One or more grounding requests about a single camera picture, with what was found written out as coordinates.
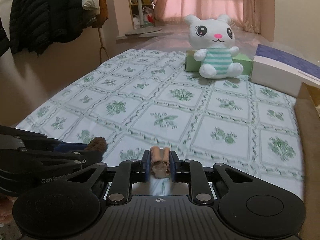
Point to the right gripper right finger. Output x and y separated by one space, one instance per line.
179 169

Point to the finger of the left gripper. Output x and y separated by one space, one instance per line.
12 139
25 161

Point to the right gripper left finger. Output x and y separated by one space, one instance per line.
141 169

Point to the tan beige sock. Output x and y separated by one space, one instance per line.
160 164

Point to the dark brown scrunchie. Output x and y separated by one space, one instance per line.
98 144

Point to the person's left hand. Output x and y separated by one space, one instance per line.
6 204

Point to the green floral tablecloth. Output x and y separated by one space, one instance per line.
145 98

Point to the green rectangular box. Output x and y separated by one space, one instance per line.
193 66

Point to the coat rack stand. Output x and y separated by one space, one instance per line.
101 18

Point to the black hanging jacket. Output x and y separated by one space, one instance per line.
36 24

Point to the white bunny plush toy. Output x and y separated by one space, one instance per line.
214 42

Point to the purple and white box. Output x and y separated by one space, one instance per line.
282 71

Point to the brown cardboard tray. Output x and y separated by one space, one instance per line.
307 115

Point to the wooden shelf unit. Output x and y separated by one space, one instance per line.
148 13

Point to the pink curtain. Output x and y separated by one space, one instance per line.
245 14

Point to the standing electric fan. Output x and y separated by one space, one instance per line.
143 29

